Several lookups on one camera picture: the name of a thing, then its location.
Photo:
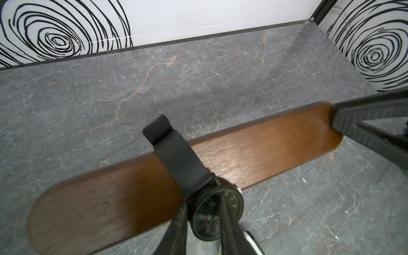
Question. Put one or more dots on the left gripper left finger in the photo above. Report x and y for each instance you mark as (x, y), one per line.
(175, 239)

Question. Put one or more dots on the black strap watch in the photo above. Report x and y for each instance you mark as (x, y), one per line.
(202, 188)

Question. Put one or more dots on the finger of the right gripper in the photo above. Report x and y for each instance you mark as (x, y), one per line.
(390, 146)
(350, 117)

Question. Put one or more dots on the wooden watch stand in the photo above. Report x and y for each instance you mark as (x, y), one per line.
(94, 211)

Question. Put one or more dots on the white watch band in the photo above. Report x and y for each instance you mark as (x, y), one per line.
(254, 244)

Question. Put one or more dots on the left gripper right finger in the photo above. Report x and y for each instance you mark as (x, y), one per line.
(233, 240)

